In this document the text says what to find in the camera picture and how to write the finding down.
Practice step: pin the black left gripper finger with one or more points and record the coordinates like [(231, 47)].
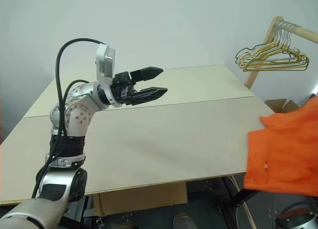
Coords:
[(149, 95), (146, 72)]

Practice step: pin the cardboard box under table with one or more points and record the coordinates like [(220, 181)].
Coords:
[(144, 199)]

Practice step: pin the open brown cardboard box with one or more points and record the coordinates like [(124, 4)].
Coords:
[(280, 104)]

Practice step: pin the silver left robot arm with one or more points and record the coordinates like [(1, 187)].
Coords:
[(74, 114)]

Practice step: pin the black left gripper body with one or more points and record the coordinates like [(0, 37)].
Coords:
[(121, 90)]

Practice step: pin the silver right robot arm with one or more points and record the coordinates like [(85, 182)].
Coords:
[(300, 219)]

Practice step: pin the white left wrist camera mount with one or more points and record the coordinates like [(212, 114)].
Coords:
[(105, 65)]

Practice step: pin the dark rounded shape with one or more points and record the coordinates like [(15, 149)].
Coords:
[(183, 221)]

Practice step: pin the bundle of hangers on rack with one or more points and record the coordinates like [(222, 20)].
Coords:
[(273, 68)]

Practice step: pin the orange shorts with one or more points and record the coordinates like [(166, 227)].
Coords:
[(285, 152)]

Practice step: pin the light wooden clothes rack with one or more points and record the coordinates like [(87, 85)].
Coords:
[(263, 52)]

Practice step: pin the thin light wooden slat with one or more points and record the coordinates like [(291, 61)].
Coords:
[(244, 204)]

